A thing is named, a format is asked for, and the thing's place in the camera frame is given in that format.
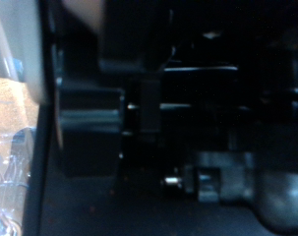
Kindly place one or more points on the black Keurig coffee machine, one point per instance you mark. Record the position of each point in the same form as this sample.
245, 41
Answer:
188, 131

